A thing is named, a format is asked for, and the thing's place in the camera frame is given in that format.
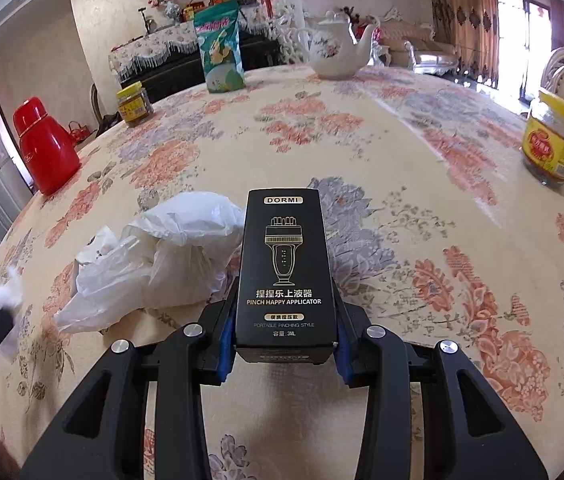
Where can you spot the lace piano cover cloth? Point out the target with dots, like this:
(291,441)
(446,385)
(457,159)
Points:
(162,47)

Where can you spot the ornate cream sofa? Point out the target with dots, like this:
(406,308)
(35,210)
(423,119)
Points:
(412,42)

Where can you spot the black cardboard box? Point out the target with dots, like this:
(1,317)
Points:
(284,260)

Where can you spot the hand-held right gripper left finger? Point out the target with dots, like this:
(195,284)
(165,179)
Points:
(224,360)

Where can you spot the red thermos jug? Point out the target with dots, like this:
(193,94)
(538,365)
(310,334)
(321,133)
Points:
(47,155)

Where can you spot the black piano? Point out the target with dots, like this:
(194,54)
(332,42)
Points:
(177,77)

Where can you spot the white floral teapot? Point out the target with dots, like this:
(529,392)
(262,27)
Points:
(334,50)

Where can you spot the red bag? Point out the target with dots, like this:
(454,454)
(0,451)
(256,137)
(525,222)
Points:
(79,132)

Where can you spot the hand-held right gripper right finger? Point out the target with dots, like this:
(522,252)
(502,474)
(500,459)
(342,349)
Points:
(343,357)

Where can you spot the yellow-lidded dark sauce jar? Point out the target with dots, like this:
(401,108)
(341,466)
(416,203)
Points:
(133,107)

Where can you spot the green snack bag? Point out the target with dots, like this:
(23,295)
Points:
(219,50)

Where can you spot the woven basket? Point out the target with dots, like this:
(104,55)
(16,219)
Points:
(194,10)

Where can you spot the yellow-lidded red-label jar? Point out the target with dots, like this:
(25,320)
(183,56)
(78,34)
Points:
(552,145)

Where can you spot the brown patterned curtain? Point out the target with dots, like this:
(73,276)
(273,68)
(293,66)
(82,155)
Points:
(464,20)

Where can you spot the white plastic bag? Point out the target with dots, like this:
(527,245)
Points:
(177,250)

